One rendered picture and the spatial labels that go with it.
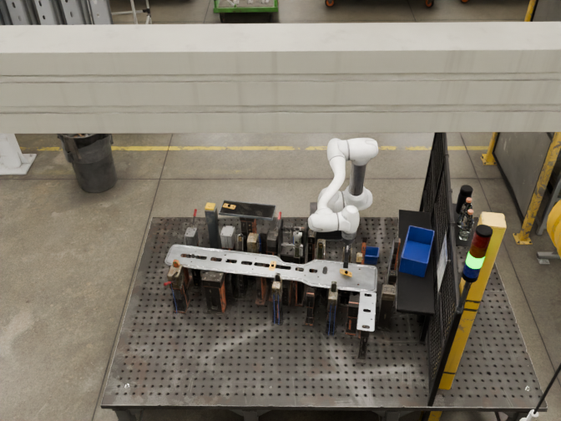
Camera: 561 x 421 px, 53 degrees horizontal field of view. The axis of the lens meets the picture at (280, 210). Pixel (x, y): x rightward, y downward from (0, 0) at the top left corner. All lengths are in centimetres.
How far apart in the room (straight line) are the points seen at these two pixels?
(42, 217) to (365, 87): 542
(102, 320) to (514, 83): 439
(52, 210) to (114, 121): 529
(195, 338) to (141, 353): 34
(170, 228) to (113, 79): 374
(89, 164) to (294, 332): 299
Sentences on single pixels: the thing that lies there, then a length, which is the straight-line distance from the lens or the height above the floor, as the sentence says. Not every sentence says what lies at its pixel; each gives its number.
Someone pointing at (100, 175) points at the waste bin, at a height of 21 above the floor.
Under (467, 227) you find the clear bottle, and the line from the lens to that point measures 327.
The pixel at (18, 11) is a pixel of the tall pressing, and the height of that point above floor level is 121.
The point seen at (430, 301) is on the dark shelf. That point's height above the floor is 103.
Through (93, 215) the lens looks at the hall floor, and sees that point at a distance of 581.
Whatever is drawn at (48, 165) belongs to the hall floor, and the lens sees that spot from 665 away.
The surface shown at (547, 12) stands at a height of 178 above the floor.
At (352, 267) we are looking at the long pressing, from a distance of 365.
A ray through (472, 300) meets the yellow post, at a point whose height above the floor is 151.
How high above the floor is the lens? 368
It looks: 42 degrees down
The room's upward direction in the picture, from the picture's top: 1 degrees counter-clockwise
